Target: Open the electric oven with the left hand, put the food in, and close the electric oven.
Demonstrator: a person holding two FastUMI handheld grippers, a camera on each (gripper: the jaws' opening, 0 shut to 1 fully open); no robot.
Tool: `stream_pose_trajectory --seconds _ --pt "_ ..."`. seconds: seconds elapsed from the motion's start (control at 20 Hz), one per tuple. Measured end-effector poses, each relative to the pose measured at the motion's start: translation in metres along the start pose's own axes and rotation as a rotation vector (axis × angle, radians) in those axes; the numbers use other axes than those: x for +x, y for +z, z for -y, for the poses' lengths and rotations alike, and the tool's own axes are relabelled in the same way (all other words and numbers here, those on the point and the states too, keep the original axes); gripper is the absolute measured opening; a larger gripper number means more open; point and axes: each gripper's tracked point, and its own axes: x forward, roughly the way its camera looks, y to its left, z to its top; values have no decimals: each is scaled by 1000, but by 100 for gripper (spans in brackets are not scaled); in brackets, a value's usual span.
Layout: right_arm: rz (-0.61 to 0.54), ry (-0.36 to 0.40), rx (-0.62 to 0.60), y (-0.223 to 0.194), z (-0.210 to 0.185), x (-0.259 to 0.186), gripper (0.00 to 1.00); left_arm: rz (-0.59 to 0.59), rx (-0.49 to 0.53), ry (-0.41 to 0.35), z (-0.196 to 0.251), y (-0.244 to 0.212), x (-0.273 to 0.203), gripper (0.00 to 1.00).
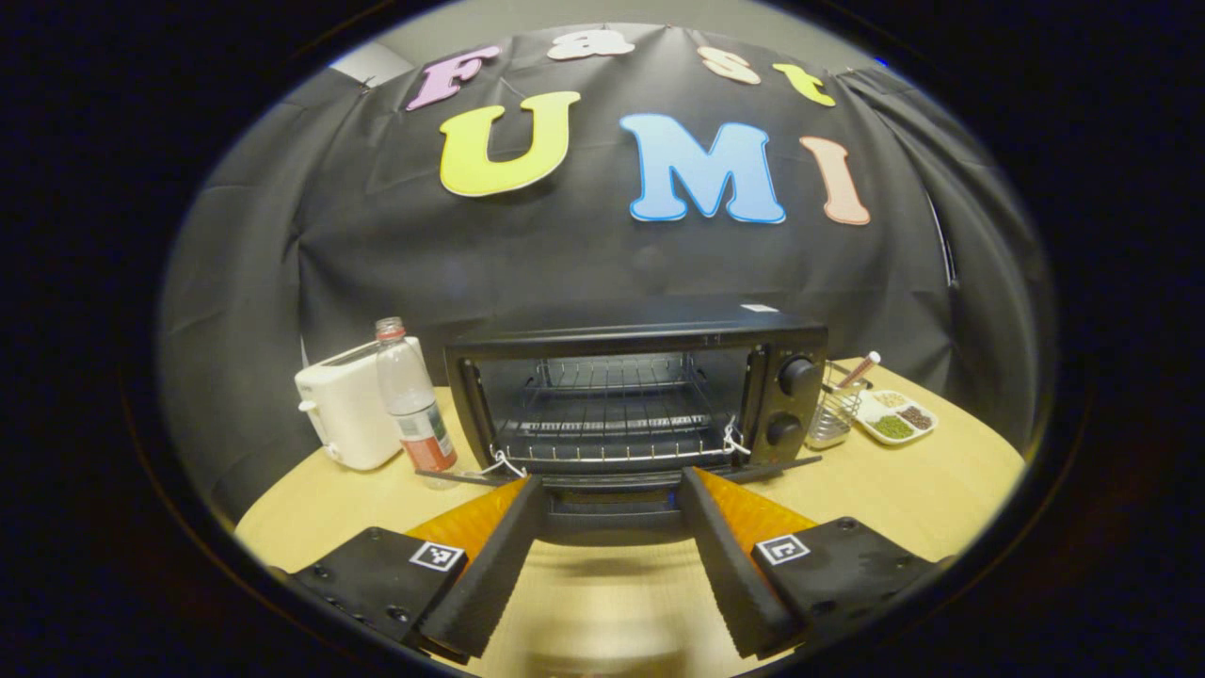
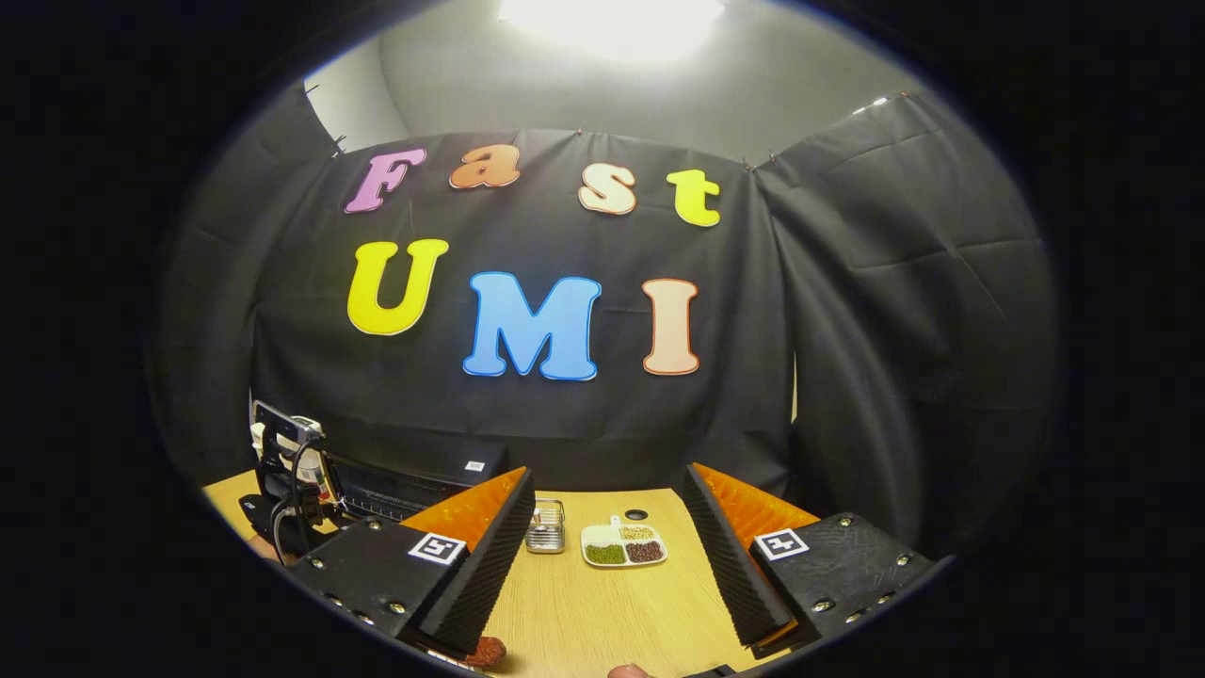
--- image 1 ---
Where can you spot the metal oven rack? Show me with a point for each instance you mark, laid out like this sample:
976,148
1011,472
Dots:
612,428

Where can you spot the black electric oven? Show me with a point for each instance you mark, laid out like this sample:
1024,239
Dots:
621,330

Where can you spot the black backdrop cloth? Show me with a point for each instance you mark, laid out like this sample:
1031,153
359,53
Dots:
377,245

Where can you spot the white tipped brown stick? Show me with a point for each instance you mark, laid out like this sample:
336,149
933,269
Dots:
859,369

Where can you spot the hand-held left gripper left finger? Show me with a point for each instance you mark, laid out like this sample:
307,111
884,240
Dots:
490,574

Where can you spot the white divided bean plate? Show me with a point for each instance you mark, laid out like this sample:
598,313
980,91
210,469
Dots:
894,419

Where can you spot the clear red label bottle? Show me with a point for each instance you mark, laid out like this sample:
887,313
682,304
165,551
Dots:
414,405

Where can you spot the white toaster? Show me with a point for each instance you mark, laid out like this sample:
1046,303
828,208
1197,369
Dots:
344,414

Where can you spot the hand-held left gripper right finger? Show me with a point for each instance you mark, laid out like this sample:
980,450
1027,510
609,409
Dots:
734,574

